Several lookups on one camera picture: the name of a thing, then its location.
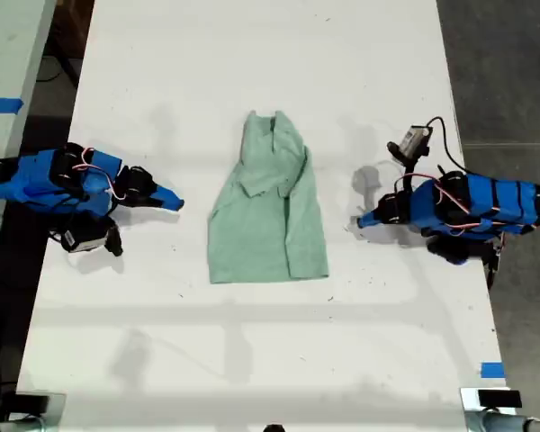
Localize pale green T-shirt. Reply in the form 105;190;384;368
206;109;330;285

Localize white side table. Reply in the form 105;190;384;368
0;0;58;283

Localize short blue tape strip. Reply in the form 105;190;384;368
480;361;507;380

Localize small black box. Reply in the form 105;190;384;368
13;392;50;415
477;389;523;410

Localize grey metal pipe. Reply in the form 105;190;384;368
464;409;540;432
0;415;44;432

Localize red and white arm wire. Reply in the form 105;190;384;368
433;176;508;233
71;147;128;202

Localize black camera stalk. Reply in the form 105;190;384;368
103;217;125;258
386;140;422;182

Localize grey and black camera box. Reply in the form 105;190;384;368
400;125;434;158

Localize black camera box with label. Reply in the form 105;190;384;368
59;223;110;255

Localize black camera cable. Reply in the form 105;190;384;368
424;116;470;175

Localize black floor cable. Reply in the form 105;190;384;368
35;52;80;89

